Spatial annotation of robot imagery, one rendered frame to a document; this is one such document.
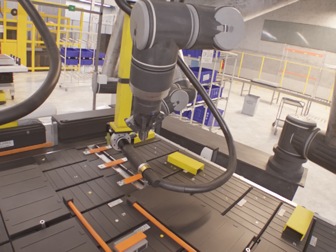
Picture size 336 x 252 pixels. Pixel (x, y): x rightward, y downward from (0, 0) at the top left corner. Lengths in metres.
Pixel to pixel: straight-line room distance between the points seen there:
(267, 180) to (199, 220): 0.85
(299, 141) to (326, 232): 0.61
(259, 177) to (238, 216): 0.73
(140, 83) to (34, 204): 0.51
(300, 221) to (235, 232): 0.25
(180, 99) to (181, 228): 0.60
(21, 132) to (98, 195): 0.50
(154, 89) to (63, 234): 0.46
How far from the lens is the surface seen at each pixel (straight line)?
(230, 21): 0.55
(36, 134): 1.12
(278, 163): 1.49
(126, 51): 0.84
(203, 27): 0.50
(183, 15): 0.48
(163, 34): 0.46
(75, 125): 1.18
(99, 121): 1.24
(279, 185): 1.51
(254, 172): 1.52
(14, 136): 1.10
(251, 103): 6.94
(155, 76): 0.49
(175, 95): 1.03
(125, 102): 0.87
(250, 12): 0.83
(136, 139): 1.18
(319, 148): 1.35
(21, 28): 10.48
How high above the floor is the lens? 1.50
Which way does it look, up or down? 19 degrees down
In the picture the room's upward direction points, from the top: 9 degrees clockwise
